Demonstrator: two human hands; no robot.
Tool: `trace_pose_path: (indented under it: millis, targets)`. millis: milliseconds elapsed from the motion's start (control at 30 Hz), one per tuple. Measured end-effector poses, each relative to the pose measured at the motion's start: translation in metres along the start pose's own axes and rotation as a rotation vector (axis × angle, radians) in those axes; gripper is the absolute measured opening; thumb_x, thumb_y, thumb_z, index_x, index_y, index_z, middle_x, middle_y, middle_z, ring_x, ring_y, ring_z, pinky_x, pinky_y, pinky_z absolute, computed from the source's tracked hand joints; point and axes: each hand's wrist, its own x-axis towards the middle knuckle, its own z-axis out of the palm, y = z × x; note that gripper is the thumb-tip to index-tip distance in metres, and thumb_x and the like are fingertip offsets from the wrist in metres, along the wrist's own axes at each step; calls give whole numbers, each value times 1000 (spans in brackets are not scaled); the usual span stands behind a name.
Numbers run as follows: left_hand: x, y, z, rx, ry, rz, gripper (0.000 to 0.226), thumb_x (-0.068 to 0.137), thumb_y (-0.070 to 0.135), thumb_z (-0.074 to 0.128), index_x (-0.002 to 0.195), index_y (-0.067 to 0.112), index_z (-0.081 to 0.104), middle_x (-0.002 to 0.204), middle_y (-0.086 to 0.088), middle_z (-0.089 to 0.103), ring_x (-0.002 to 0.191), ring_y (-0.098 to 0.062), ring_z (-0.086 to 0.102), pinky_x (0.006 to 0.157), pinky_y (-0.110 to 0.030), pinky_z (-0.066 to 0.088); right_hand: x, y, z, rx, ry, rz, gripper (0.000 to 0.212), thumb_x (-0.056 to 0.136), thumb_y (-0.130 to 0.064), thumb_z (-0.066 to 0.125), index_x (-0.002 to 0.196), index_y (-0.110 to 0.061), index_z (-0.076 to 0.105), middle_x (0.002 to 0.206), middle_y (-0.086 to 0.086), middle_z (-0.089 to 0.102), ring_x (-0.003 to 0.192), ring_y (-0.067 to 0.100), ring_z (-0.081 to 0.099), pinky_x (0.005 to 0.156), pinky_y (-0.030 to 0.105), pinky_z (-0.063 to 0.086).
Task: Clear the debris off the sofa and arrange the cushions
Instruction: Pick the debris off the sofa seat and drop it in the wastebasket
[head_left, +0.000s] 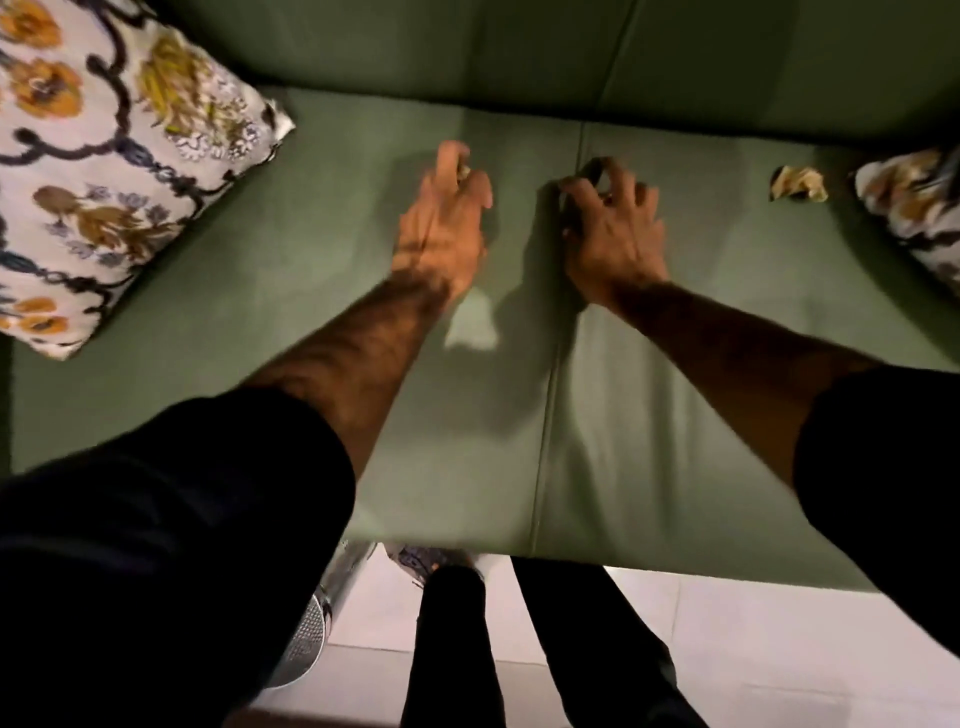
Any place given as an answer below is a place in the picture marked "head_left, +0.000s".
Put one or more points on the black shirt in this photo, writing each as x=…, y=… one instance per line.
x=150, y=555

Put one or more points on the green sofa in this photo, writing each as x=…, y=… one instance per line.
x=675, y=420

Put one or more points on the person's right hand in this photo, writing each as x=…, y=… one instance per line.
x=619, y=244

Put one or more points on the crumpled yellow paper wrapper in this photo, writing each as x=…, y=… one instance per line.
x=799, y=184

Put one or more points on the person's left hand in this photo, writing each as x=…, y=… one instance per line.
x=439, y=240

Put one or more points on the person's left fingers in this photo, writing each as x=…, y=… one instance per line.
x=461, y=187

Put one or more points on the large floral cushion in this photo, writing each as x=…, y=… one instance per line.
x=97, y=150

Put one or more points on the silver mesh waste bin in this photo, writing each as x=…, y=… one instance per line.
x=307, y=637

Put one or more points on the black trousers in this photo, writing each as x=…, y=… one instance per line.
x=585, y=645

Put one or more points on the person's right thumb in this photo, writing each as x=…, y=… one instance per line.
x=579, y=202

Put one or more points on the person's left forearm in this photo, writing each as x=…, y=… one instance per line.
x=360, y=360

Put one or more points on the person's right forearm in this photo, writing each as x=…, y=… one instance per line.
x=742, y=367

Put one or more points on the small floral cushion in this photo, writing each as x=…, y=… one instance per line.
x=911, y=202

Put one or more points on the small dark object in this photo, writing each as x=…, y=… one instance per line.
x=592, y=171

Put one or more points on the grey patterned shoe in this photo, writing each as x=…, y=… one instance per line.
x=427, y=561

